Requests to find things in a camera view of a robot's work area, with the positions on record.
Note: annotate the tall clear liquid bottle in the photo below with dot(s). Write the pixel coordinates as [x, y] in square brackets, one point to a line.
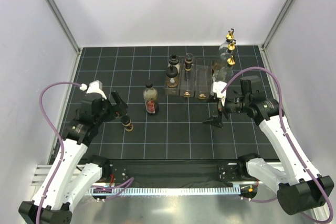
[224, 53]

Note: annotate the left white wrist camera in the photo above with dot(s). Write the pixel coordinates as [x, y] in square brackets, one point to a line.
[93, 91]

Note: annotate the small spice bottle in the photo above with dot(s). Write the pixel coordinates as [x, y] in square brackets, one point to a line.
[127, 123]
[188, 61]

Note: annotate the glass jar black lid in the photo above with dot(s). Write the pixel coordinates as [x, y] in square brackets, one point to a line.
[172, 76]

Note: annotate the white slotted cable duct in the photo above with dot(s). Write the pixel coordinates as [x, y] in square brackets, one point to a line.
[131, 191]

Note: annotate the red label soy bottle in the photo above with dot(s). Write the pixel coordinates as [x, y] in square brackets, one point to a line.
[150, 95]

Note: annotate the clear acrylic organizer rack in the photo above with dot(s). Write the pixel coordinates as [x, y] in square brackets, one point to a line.
[196, 83]

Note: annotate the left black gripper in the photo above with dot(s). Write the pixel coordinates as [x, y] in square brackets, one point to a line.
[119, 108]

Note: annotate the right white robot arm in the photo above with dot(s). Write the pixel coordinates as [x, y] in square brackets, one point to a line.
[300, 186]

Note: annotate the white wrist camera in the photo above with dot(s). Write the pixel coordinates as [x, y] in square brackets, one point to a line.
[93, 91]
[218, 90]

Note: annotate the short bottle brown sauce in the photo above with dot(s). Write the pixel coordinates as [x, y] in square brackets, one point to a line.
[228, 39]

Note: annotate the white powder shaker jar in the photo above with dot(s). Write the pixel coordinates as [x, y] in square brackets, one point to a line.
[175, 61]

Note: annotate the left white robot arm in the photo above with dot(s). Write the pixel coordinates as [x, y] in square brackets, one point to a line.
[59, 194]

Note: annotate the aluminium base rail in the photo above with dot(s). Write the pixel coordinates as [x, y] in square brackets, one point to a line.
[191, 173]

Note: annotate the tall bottle dark sauce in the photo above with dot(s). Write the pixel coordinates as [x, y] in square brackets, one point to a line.
[226, 73]

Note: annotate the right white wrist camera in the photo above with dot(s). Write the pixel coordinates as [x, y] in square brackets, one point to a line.
[218, 90]

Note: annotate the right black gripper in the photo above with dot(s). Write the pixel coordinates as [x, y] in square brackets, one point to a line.
[215, 121]

